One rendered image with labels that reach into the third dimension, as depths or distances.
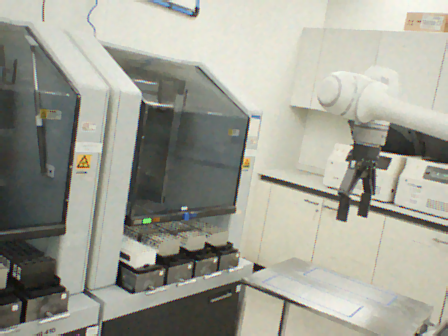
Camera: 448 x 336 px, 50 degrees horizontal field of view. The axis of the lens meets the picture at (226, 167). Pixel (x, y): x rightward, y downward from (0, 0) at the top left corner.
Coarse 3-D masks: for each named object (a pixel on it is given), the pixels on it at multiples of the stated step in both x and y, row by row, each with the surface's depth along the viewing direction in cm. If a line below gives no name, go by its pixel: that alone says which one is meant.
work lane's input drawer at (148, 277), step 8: (120, 264) 178; (120, 272) 176; (128, 272) 173; (136, 272) 172; (144, 272) 173; (152, 272) 175; (160, 272) 179; (128, 280) 173; (136, 280) 170; (144, 280) 173; (152, 280) 176; (160, 280) 180; (136, 288) 171; (144, 288) 174; (152, 288) 174; (160, 288) 175
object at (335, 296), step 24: (288, 264) 205; (312, 264) 210; (240, 288) 180; (264, 288) 174; (288, 288) 178; (312, 288) 182; (336, 288) 186; (360, 288) 190; (384, 288) 195; (240, 312) 181; (288, 312) 219; (312, 312) 164; (336, 312) 163; (360, 312) 167; (384, 312) 170; (408, 312) 174
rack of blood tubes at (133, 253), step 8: (128, 240) 187; (120, 248) 178; (128, 248) 179; (136, 248) 181; (144, 248) 181; (120, 256) 185; (128, 256) 186; (136, 256) 173; (144, 256) 176; (152, 256) 179; (128, 264) 175; (136, 264) 174; (144, 264) 177; (152, 264) 180
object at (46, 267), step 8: (24, 264) 145; (32, 264) 146; (40, 264) 148; (48, 264) 150; (24, 272) 145; (32, 272) 147; (40, 272) 149; (48, 272) 151; (24, 280) 145; (32, 280) 147; (40, 280) 149
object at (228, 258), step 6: (216, 252) 208; (222, 252) 207; (228, 252) 210; (234, 252) 213; (222, 258) 206; (228, 258) 210; (234, 258) 213; (222, 264) 207; (228, 264) 211; (234, 264) 214; (222, 270) 208; (228, 270) 205; (234, 270) 208
